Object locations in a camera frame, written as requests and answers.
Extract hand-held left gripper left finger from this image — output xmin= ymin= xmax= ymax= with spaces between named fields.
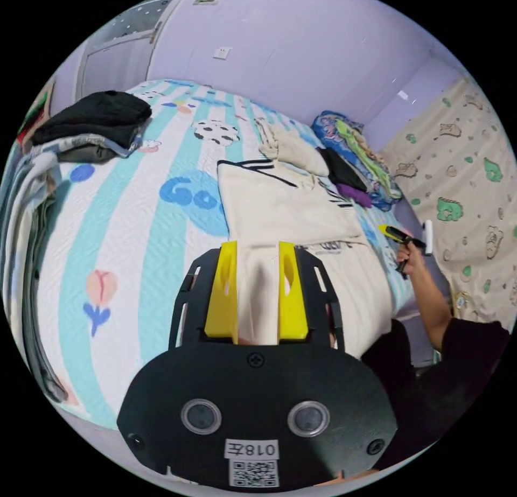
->
xmin=204 ymin=241 xmax=240 ymax=345

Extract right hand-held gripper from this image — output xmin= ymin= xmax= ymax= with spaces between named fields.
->
xmin=377 ymin=223 xmax=428 ymax=275

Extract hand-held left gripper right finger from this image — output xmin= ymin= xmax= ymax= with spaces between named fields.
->
xmin=276 ymin=241 xmax=310 ymax=343

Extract white sweatshirt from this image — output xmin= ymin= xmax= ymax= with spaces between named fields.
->
xmin=216 ymin=159 xmax=395 ymax=361

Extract person's right forearm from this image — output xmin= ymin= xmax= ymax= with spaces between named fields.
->
xmin=405 ymin=262 xmax=454 ymax=351

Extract person's right hand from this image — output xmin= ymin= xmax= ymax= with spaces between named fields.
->
xmin=395 ymin=244 xmax=427 ymax=279

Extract beige curtain with animal print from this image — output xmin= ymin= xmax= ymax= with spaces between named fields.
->
xmin=379 ymin=76 xmax=517 ymax=325

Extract blue printed blanket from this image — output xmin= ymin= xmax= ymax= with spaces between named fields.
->
xmin=310 ymin=109 xmax=404 ymax=212

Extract bed with striped printed quilt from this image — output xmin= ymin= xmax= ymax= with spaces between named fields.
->
xmin=24 ymin=78 xmax=417 ymax=430

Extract pile of cream, black, purple clothes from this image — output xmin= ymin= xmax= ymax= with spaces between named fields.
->
xmin=255 ymin=117 xmax=373 ymax=209

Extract stack of grey folded clothes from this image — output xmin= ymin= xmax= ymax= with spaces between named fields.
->
xmin=0 ymin=151 xmax=69 ymax=404

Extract pile of clothes with black top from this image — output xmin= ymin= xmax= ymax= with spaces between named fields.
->
xmin=31 ymin=90 xmax=153 ymax=165

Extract white door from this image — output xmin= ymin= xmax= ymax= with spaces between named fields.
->
xmin=75 ymin=0 xmax=172 ymax=99

